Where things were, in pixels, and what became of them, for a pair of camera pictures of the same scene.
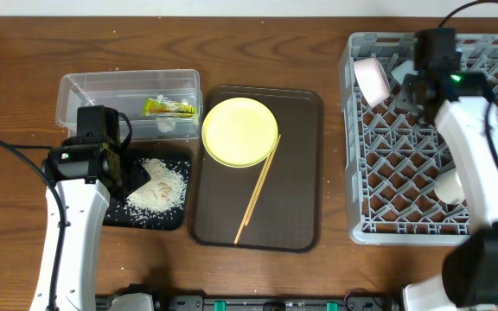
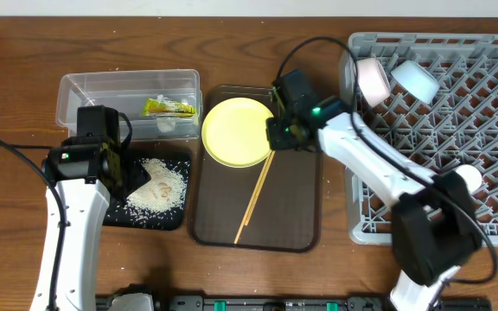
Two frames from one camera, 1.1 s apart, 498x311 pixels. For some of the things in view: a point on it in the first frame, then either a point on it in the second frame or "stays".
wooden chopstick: (255, 193) stays
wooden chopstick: (262, 180) stays
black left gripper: (137, 173) stays
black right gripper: (404, 97) -> (274, 141)
